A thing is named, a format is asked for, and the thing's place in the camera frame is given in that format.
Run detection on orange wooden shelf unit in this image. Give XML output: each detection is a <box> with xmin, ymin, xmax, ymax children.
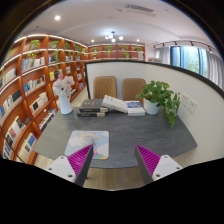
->
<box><xmin>0</xmin><ymin>33</ymin><xmax>147</xmax><ymax>166</ymax></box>

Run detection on thick black hardcover book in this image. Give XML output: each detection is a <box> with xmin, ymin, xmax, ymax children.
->
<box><xmin>78</xmin><ymin>98</ymin><xmax>110</xmax><ymax>114</ymax></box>

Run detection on white vase with pink flowers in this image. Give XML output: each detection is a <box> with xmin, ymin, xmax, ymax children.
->
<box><xmin>52</xmin><ymin>73</ymin><xmax>76</xmax><ymax>116</ymax></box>

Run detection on recessed ceiling lights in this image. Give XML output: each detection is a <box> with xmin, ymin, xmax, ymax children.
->
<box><xmin>54</xmin><ymin>14</ymin><xmax>142</xmax><ymax>45</ymax></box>

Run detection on green plant in white pot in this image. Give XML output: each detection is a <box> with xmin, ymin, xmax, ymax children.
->
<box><xmin>134</xmin><ymin>80</ymin><xmax>181</xmax><ymax>129</ymax></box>

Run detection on black track spotlights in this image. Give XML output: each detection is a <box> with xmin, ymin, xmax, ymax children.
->
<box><xmin>153</xmin><ymin>39</ymin><xmax>214</xmax><ymax>51</ymax></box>

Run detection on grey curtain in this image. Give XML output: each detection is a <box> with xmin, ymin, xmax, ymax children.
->
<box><xmin>205</xmin><ymin>49</ymin><xmax>224</xmax><ymax>89</ymax></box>
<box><xmin>156</xmin><ymin>46</ymin><xmax>172</xmax><ymax>65</ymax></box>

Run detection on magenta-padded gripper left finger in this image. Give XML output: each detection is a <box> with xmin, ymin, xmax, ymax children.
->
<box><xmin>45</xmin><ymin>143</ymin><xmax>95</xmax><ymax>187</ymax></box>

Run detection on sun-print pastel mouse pad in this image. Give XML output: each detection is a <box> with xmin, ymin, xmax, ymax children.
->
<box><xmin>64</xmin><ymin>129</ymin><xmax>110</xmax><ymax>161</ymax></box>

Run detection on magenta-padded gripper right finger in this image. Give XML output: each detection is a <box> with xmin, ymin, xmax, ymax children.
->
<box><xmin>134</xmin><ymin>144</ymin><xmax>184</xmax><ymax>185</ymax></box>

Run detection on tan upholstered chair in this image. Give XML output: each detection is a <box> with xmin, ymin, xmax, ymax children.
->
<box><xmin>121</xmin><ymin>77</ymin><xmax>147</xmax><ymax>104</ymax></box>
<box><xmin>92</xmin><ymin>75</ymin><xmax>118</xmax><ymax>100</ymax></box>

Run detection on blue and white book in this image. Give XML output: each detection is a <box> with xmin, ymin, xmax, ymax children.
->
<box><xmin>124</xmin><ymin>100</ymin><xmax>146</xmax><ymax>117</ymax></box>

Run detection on large white book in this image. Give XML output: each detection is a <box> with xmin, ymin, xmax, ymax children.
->
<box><xmin>101</xmin><ymin>94</ymin><xmax>129</xmax><ymax>114</ymax></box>

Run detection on ceiling air vent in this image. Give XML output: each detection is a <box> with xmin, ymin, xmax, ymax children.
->
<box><xmin>124</xmin><ymin>3</ymin><xmax>157</xmax><ymax>17</ymax></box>

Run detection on globe ceiling lamp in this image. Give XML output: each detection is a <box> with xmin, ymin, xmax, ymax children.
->
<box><xmin>104</xmin><ymin>31</ymin><xmax>125</xmax><ymax>43</ymax></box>

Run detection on white wall socket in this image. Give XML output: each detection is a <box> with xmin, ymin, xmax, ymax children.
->
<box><xmin>180</xmin><ymin>92</ymin><xmax>190</xmax><ymax>108</ymax></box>
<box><xmin>186</xmin><ymin>98</ymin><xmax>198</xmax><ymax>115</ymax></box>

